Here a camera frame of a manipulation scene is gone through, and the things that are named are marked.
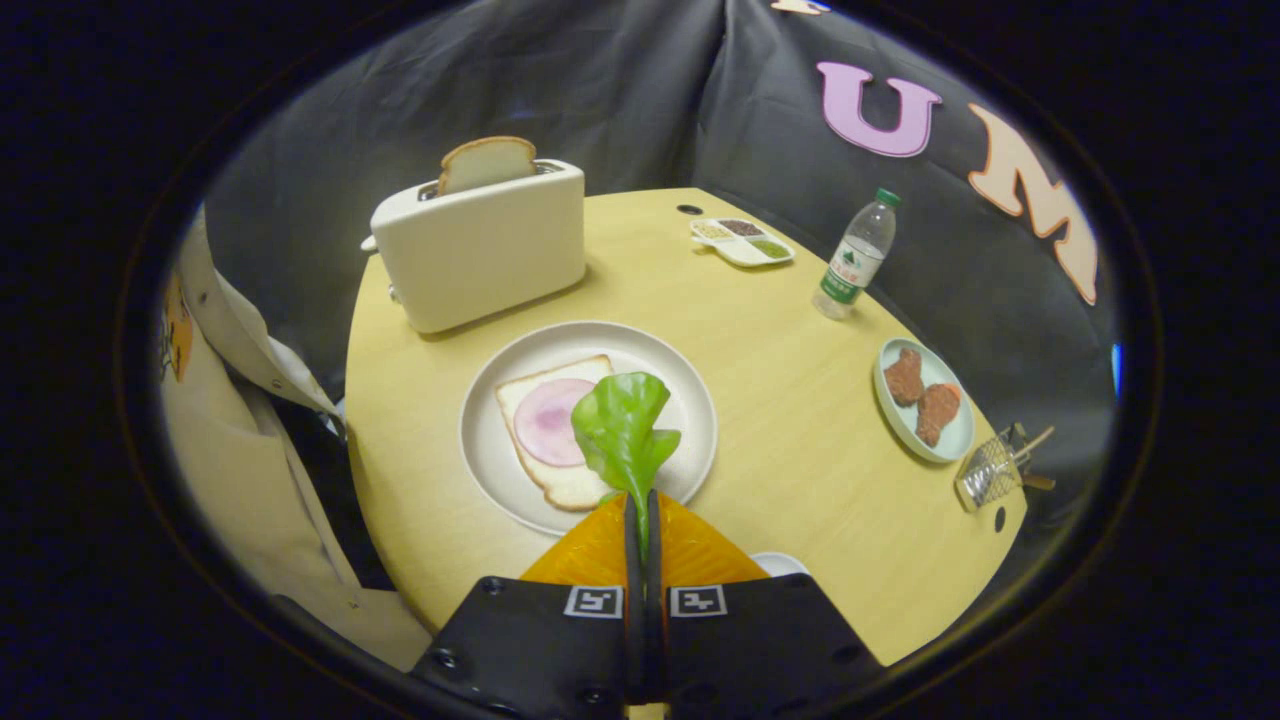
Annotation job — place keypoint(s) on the reddish brown meat piece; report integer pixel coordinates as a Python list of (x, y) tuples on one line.
[(937, 412)]

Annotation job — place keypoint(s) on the light blue plate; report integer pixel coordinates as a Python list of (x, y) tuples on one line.
[(940, 365)]

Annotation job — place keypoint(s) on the green lettuce leaf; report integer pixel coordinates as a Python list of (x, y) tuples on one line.
[(620, 430)]

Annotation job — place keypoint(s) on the black backdrop cloth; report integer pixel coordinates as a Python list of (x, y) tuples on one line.
[(600, 90)]

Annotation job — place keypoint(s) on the small white plate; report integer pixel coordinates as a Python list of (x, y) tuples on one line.
[(778, 563)]

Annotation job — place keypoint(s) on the white seasoning tray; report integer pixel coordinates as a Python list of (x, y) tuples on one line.
[(745, 255)]

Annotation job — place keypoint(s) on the green cap water bottle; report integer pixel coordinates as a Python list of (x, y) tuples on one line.
[(855, 262)]

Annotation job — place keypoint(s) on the white bread slice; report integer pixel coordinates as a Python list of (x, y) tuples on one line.
[(560, 490)]

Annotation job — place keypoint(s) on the large white plate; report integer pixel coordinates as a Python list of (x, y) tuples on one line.
[(600, 340)]

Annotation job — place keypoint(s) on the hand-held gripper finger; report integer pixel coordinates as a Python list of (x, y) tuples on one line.
[(654, 620), (634, 620)]

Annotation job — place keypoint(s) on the pink ham slice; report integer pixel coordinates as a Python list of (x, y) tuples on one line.
[(545, 425)]

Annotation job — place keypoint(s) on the toast bread slice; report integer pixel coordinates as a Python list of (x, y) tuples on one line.
[(485, 165)]

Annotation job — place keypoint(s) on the white toaster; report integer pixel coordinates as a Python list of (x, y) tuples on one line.
[(480, 250)]

